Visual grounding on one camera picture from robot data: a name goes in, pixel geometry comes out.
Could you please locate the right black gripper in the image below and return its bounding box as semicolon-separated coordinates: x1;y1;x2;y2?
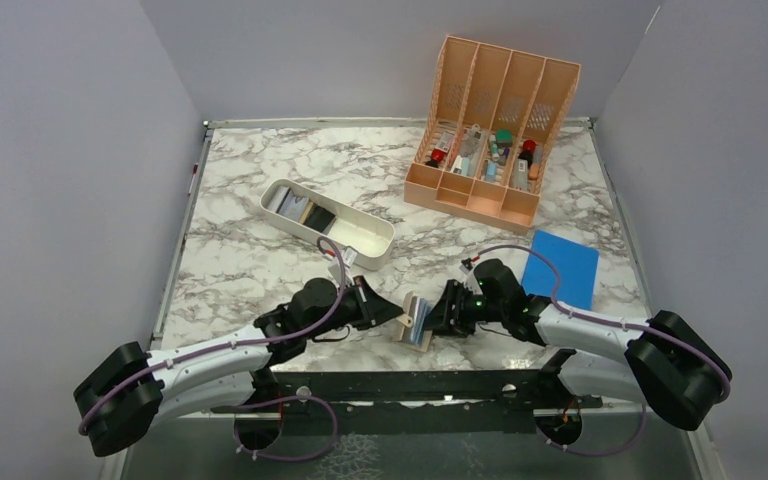
418;278;506;338

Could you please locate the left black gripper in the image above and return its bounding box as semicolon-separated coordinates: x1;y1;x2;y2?
305;276;404;340

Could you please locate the white oblong plastic tray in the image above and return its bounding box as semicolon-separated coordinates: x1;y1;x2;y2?
260;179;395;271

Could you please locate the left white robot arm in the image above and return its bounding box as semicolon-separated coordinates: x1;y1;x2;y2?
73;276;404;457

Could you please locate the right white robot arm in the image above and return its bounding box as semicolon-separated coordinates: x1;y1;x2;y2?
422;259;732;431

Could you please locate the stack of cards in tray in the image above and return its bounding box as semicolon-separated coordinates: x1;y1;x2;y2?
266;186;336;234

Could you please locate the blue flat board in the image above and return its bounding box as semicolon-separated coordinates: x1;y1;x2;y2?
521;230;600;310

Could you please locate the red capped black bottle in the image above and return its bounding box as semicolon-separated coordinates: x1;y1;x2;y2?
424;148;447;168

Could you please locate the green capped bottle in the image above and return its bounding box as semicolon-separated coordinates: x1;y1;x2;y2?
495;129;514;148

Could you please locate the red capped bottle right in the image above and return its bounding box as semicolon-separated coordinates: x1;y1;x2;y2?
518;140;537;168

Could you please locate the peach plastic desk organizer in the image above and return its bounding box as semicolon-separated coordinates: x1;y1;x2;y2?
403;36;581;233

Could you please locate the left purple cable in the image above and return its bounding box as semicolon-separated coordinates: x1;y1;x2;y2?
77;237;359;464

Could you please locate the purple cable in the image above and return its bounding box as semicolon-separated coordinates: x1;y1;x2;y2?
77;237;359;464
460;245;733;458

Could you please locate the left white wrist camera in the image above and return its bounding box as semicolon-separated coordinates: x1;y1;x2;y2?
327;247;357;287

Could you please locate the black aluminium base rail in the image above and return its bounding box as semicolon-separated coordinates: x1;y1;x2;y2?
205;365;611;435

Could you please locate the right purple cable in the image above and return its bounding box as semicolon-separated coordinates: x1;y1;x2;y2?
460;245;733;458

